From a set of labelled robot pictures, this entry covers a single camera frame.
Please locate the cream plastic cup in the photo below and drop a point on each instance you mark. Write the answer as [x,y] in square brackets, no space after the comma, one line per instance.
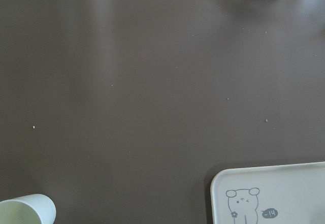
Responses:
[36,208]

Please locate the cream rabbit tray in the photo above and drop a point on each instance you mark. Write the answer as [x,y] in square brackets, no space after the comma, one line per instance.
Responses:
[270,194]

